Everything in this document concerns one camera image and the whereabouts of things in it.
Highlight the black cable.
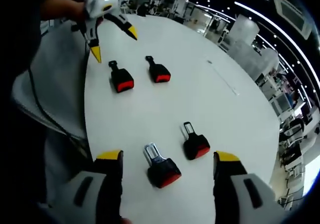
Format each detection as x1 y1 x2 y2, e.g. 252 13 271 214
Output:
26 30 94 159

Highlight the person's body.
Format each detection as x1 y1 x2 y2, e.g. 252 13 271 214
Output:
0 0 50 209

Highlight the white column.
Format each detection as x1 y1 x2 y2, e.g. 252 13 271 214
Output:
229 14 261 50

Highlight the metal seat belt tongue extender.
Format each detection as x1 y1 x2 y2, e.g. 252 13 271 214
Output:
143 142 183 189
182 121 211 161

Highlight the black seat belt buckle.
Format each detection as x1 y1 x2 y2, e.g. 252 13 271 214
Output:
108 60 135 94
145 55 172 84

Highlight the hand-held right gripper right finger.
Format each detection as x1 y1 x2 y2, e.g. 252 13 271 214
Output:
212 150 291 224

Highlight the ceiling air conditioner unit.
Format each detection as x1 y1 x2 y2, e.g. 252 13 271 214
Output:
270 0 314 40

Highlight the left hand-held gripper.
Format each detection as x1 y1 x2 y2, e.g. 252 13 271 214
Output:
83 0 139 65

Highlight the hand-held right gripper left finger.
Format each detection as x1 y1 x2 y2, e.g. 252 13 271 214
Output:
37 149 125 224

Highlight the person's left forearm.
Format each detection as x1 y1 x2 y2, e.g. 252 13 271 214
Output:
37 0 87 22

